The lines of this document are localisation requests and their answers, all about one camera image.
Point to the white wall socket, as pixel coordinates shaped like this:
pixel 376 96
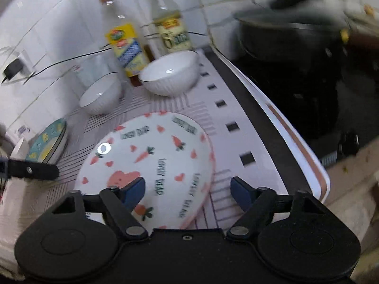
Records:
pixel 27 64

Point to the teal duck print plate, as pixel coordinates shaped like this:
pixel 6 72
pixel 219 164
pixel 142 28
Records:
pixel 44 142

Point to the clear vinegar bottle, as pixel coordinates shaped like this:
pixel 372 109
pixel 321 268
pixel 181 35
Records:
pixel 173 35

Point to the plain white ribbed bowl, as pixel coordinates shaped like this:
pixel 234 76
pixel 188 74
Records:
pixel 168 80

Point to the white plastic bag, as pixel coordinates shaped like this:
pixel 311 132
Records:
pixel 88 71

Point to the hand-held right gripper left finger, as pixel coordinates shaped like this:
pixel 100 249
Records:
pixel 134 190

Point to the black wok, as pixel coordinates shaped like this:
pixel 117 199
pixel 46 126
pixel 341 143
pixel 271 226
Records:
pixel 281 38

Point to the black charger plug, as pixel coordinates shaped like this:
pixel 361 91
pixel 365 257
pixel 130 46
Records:
pixel 13 68

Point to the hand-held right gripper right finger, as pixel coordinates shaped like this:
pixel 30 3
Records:
pixel 239 193

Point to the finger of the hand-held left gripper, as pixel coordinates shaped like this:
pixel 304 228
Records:
pixel 32 170

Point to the carrot print plate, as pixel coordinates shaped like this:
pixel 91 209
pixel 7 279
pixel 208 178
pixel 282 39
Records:
pixel 165 165

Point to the striped printed table mat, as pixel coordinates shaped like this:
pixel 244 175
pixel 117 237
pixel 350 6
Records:
pixel 237 148

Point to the yellow label cooking wine bottle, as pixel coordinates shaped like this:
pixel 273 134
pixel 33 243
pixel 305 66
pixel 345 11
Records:
pixel 127 50

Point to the black rimmed white bowl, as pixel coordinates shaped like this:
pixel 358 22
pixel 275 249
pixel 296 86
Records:
pixel 100 100

